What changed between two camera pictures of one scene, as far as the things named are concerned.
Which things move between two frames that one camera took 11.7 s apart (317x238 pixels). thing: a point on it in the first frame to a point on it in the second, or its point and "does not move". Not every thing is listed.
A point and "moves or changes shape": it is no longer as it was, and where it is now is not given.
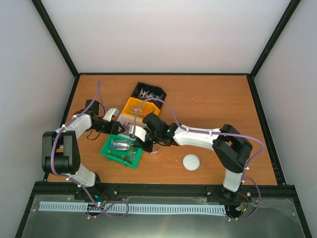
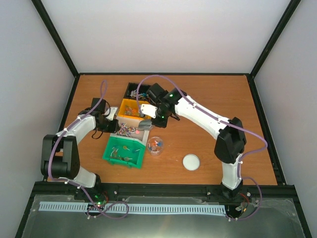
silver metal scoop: x=120 y=145 moves or changes shape
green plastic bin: x=129 y=157 does not move
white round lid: x=191 y=162 does not move
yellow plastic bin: x=131 y=107 moves or changes shape
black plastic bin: x=143 y=91 moves or changes shape
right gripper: x=138 y=142 to x=160 y=124
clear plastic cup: x=156 y=149 does not move
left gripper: x=113 y=130 does not move
